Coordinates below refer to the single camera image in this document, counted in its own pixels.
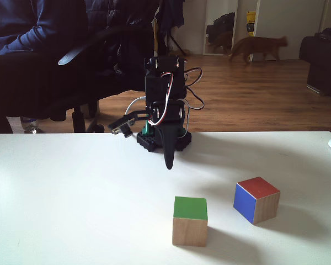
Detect grey looped servo cable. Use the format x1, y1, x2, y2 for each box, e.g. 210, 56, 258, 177
181, 67, 205, 112

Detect black office chair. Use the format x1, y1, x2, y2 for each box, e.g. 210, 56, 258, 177
48, 26, 157, 134

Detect wooden cube with green face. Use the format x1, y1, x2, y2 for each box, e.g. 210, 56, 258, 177
172, 195, 209, 247

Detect green printed bracket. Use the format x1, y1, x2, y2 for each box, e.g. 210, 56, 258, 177
142, 119, 156, 136

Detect black gripper camera module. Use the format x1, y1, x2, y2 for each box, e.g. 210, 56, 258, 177
108, 110, 148, 138

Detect dark hanging clothes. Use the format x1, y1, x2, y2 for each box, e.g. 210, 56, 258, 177
153, 0, 187, 56

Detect white door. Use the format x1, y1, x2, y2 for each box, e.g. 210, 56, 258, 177
250, 0, 329, 62

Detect person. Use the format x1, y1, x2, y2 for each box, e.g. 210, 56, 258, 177
0, 0, 148, 134

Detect red white black servo cable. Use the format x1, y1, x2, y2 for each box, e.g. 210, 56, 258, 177
148, 71, 175, 126

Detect yellow poster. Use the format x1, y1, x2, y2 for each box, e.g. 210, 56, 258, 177
246, 10, 257, 37

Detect wooden cube red and blue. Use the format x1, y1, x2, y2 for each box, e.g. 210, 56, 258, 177
233, 176, 281, 226

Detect black sofa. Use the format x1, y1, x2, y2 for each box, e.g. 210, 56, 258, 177
298, 22, 331, 98

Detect orange cat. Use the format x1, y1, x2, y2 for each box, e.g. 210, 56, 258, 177
228, 35, 290, 66

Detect wall mirror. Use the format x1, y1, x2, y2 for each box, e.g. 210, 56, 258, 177
203, 0, 239, 56

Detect white camera cable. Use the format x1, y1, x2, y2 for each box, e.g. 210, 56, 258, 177
124, 96, 147, 115

